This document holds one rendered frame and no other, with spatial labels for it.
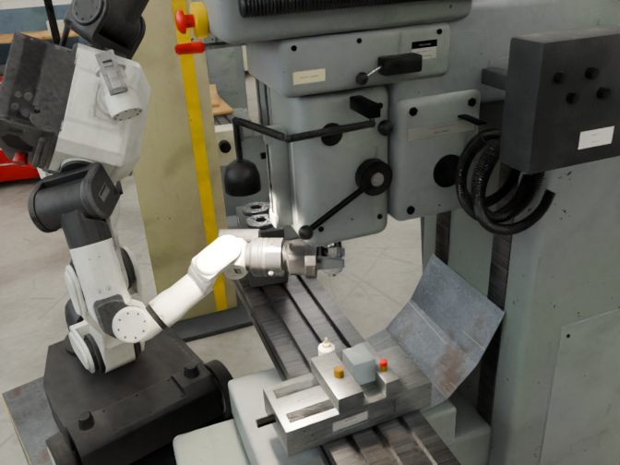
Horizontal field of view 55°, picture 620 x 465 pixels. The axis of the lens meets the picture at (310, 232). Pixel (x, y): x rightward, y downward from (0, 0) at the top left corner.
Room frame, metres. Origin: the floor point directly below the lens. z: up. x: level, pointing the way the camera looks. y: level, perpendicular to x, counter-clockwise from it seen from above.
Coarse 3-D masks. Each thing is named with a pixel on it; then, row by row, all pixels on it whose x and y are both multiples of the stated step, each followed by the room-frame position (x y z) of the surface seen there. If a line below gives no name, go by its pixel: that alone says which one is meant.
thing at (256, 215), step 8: (240, 208) 1.77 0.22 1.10; (248, 208) 1.74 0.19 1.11; (256, 208) 1.76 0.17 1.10; (264, 208) 1.73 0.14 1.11; (240, 216) 1.71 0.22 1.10; (248, 216) 1.70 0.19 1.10; (256, 216) 1.67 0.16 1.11; (264, 216) 1.67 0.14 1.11; (240, 224) 1.68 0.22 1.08; (248, 224) 1.62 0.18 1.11; (256, 224) 1.61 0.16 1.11; (264, 224) 1.61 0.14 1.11; (272, 224) 1.62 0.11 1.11; (264, 232) 1.58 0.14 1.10; (272, 232) 1.59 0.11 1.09; (280, 232) 1.59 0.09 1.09; (248, 272) 1.59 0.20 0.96; (256, 280) 1.58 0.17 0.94; (264, 280) 1.58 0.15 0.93; (272, 280) 1.59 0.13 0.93; (280, 280) 1.59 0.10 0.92
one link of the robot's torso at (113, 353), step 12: (132, 252) 1.60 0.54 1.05; (132, 264) 1.55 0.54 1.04; (72, 276) 1.46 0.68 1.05; (72, 288) 1.46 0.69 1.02; (132, 288) 1.58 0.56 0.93; (72, 300) 1.49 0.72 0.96; (84, 312) 1.45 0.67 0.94; (96, 324) 1.48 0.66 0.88; (84, 336) 1.62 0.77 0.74; (96, 336) 1.55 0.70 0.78; (108, 336) 1.57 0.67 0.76; (96, 348) 1.56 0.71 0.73; (108, 348) 1.53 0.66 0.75; (120, 348) 1.56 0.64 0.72; (132, 348) 1.59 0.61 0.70; (96, 360) 1.55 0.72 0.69; (108, 360) 1.54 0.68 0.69; (120, 360) 1.57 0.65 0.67; (132, 360) 1.61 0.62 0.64; (96, 372) 1.59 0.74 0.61
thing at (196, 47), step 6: (192, 42) 1.18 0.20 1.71; (198, 42) 1.18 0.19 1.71; (210, 42) 1.20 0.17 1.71; (216, 42) 1.20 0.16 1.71; (222, 42) 1.20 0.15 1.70; (174, 48) 1.18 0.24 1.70; (180, 48) 1.17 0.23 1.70; (186, 48) 1.17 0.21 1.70; (192, 48) 1.17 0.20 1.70; (198, 48) 1.18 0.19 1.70; (204, 48) 1.18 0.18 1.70; (210, 48) 1.19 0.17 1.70; (216, 48) 1.20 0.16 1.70
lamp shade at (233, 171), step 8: (232, 168) 1.07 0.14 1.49; (240, 168) 1.07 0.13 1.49; (248, 168) 1.07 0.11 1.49; (256, 168) 1.09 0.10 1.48; (224, 176) 1.08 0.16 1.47; (232, 176) 1.06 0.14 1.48; (240, 176) 1.06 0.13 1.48; (248, 176) 1.06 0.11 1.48; (256, 176) 1.07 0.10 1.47; (224, 184) 1.08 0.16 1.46; (232, 184) 1.06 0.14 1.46; (240, 184) 1.05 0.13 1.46; (248, 184) 1.06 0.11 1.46; (256, 184) 1.07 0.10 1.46; (232, 192) 1.06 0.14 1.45; (240, 192) 1.05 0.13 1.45; (248, 192) 1.06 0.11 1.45; (256, 192) 1.07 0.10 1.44
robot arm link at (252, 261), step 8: (224, 232) 1.22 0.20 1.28; (232, 232) 1.22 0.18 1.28; (240, 232) 1.22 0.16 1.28; (248, 232) 1.22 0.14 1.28; (256, 232) 1.21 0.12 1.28; (240, 240) 1.19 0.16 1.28; (248, 240) 1.21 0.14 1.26; (256, 240) 1.18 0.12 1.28; (248, 248) 1.17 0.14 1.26; (256, 248) 1.16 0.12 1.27; (240, 256) 1.16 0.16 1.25; (248, 256) 1.16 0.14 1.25; (256, 256) 1.15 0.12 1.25; (232, 264) 1.14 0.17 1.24; (240, 264) 1.14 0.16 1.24; (248, 264) 1.15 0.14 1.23; (256, 264) 1.14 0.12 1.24; (224, 272) 1.19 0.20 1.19; (232, 272) 1.17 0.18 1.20; (240, 272) 1.17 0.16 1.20; (256, 272) 1.14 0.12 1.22
